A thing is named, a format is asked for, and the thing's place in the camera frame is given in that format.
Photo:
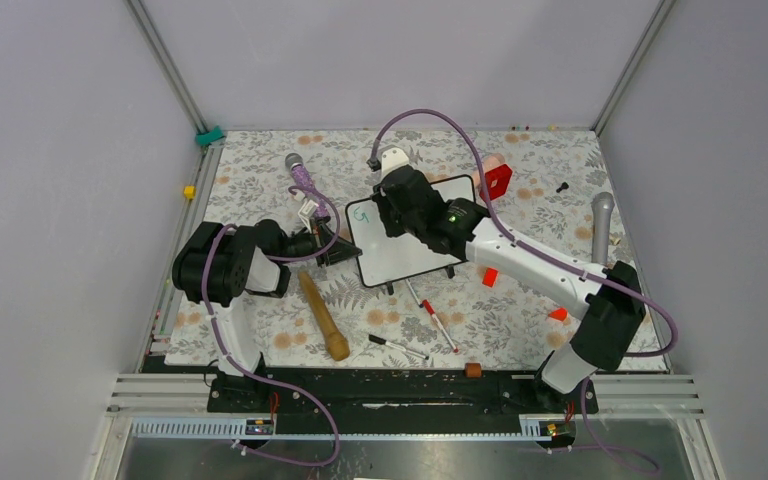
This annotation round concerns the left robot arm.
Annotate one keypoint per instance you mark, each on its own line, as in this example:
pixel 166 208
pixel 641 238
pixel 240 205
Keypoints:
pixel 219 263

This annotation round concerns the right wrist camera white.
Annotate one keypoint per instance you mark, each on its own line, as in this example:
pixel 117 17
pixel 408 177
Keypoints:
pixel 384 161

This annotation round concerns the red wedge block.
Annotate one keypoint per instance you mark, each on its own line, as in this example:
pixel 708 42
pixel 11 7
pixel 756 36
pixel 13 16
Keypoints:
pixel 560 314

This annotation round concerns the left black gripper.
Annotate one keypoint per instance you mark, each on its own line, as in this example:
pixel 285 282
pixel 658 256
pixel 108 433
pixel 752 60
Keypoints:
pixel 339 251

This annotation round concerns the purple glitter microphone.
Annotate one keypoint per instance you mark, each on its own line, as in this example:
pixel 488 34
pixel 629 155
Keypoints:
pixel 303 180

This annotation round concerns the red square block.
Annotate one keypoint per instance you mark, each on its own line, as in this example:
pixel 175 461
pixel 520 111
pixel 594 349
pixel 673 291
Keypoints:
pixel 496 182

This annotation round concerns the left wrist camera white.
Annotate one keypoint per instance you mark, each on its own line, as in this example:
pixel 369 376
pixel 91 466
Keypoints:
pixel 307 213

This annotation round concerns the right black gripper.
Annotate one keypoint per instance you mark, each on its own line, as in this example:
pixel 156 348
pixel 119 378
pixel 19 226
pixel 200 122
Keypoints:
pixel 383 201

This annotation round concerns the blue capped marker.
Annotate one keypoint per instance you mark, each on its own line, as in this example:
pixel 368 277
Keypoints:
pixel 413 293

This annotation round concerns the black capped marker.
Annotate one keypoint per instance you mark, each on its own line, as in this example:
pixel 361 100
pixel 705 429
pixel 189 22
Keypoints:
pixel 381 341

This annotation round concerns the silver grey microphone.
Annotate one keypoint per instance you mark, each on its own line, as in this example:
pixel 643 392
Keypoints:
pixel 602 206

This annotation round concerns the red rectangular block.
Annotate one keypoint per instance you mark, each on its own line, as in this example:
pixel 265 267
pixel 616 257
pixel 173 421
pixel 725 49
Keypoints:
pixel 489 278

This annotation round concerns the white whiteboard black frame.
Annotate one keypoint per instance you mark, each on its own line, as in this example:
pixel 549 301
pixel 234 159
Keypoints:
pixel 384 260

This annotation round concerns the red capped marker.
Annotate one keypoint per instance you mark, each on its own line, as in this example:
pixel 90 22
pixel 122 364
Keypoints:
pixel 440 325

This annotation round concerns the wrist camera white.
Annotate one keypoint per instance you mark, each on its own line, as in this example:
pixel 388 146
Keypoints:
pixel 307 213
pixel 384 161

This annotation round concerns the teal clamp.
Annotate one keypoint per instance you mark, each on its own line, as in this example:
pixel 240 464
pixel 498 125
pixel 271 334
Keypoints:
pixel 208 137

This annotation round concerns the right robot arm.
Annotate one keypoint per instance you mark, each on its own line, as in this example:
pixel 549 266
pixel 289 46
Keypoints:
pixel 606 301

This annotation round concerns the floral patterned mat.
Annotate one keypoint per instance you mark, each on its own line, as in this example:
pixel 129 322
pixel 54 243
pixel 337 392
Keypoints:
pixel 504 327

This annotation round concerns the brown small block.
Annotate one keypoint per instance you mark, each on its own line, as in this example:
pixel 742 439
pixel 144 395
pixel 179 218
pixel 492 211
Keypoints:
pixel 473 370

